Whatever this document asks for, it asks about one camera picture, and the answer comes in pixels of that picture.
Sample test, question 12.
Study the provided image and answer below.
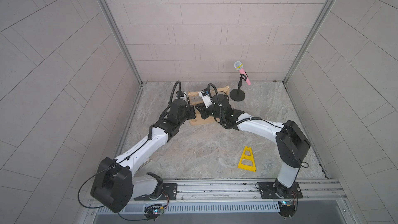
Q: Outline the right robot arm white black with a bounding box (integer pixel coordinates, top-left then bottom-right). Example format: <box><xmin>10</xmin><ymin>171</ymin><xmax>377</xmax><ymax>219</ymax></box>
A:
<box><xmin>195</xmin><ymin>84</ymin><xmax>311</xmax><ymax>198</ymax></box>

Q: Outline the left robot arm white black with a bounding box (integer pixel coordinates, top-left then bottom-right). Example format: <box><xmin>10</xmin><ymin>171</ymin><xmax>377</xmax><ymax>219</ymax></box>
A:
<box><xmin>90</xmin><ymin>81</ymin><xmax>194</xmax><ymax>213</ymax></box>

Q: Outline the wooden jewelry display stand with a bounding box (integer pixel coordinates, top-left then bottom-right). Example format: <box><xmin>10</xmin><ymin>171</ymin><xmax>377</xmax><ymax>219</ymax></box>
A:
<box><xmin>188</xmin><ymin>86</ymin><xmax>230</xmax><ymax>126</ymax></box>

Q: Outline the yellow triangular plastic stand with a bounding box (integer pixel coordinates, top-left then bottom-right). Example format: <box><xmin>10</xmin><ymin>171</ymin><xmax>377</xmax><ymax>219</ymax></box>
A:
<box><xmin>237</xmin><ymin>146</ymin><xmax>257</xmax><ymax>172</ymax></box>

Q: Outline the pink toy microphone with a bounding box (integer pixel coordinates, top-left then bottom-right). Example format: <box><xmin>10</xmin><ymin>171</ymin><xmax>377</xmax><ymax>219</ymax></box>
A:
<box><xmin>234</xmin><ymin>61</ymin><xmax>251</xmax><ymax>86</ymax></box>

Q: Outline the left green circuit board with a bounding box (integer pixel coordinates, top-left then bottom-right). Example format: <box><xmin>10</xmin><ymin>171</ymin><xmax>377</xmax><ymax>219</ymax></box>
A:
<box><xmin>144</xmin><ymin>204</ymin><xmax>165</xmax><ymax>220</ymax></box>

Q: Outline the green circuit board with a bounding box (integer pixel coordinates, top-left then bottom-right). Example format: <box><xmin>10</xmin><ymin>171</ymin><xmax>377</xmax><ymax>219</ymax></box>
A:
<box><xmin>278</xmin><ymin>201</ymin><xmax>296</xmax><ymax>218</ymax></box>
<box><xmin>144</xmin><ymin>204</ymin><xmax>165</xmax><ymax>220</ymax></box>

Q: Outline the white ventilation grille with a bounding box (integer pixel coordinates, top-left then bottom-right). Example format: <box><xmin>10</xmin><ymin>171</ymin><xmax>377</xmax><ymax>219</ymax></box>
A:
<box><xmin>97</xmin><ymin>202</ymin><xmax>280</xmax><ymax>214</ymax></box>

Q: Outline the right green circuit board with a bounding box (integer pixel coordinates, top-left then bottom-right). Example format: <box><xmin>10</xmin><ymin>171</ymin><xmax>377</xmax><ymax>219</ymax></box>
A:
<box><xmin>278</xmin><ymin>201</ymin><xmax>296</xmax><ymax>218</ymax></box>

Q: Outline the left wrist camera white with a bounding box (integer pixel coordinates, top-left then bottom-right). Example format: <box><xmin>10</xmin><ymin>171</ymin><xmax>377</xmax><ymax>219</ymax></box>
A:
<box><xmin>176</xmin><ymin>90</ymin><xmax>189</xmax><ymax>102</ymax></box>

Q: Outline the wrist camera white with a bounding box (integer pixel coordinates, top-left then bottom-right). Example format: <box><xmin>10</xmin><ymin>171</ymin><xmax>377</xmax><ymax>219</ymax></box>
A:
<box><xmin>176</xmin><ymin>90</ymin><xmax>189</xmax><ymax>102</ymax></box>
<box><xmin>199</xmin><ymin>89</ymin><xmax>212</xmax><ymax>108</ymax></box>

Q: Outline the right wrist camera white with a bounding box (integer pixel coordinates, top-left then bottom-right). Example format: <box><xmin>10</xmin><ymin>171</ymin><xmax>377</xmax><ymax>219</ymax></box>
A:
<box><xmin>199</xmin><ymin>89</ymin><xmax>212</xmax><ymax>108</ymax></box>

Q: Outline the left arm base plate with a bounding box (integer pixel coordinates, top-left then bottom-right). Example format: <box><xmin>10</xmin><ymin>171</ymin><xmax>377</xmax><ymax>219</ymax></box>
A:
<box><xmin>134</xmin><ymin>183</ymin><xmax>178</xmax><ymax>201</ymax></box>

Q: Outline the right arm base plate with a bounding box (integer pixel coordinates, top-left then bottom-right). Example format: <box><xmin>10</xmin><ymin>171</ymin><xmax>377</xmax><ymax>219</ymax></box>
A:
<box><xmin>255</xmin><ymin>180</ymin><xmax>303</xmax><ymax>199</ymax></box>

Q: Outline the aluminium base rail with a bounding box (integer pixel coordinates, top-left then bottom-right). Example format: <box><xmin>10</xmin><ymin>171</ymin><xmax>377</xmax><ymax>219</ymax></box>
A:
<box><xmin>145</xmin><ymin>178</ymin><xmax>347</xmax><ymax>202</ymax></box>

